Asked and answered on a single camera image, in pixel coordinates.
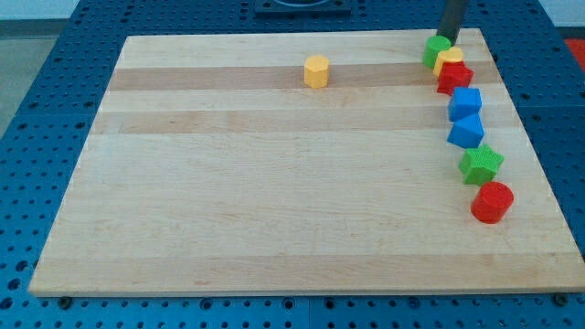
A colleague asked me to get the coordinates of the red star block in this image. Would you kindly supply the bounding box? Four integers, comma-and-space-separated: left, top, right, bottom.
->
436, 61, 474, 96

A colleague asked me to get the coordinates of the green star block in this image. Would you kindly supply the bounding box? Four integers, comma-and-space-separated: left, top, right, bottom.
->
458, 144, 505, 186

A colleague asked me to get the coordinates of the blue cube block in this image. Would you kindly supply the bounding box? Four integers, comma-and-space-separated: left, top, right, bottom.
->
448, 87, 483, 122

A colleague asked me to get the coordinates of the yellow heart block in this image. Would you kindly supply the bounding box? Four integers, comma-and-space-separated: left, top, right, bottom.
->
433, 47, 464, 77

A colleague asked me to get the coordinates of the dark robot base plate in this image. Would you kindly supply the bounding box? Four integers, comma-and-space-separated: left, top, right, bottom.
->
252, 0, 353, 16

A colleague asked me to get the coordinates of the red cylinder block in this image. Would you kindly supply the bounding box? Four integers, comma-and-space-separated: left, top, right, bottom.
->
471, 181, 515, 224

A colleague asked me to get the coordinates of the green cylinder block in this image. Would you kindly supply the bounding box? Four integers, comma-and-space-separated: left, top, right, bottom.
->
422, 35, 452, 69

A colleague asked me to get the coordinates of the yellow hexagon block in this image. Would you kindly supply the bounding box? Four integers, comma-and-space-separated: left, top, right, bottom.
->
303, 55, 330, 89

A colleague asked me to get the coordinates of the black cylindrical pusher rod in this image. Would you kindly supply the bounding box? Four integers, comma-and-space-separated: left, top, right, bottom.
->
436, 0, 469, 46

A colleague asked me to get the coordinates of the light wooden board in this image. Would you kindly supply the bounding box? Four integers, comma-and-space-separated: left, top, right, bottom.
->
28, 28, 584, 297

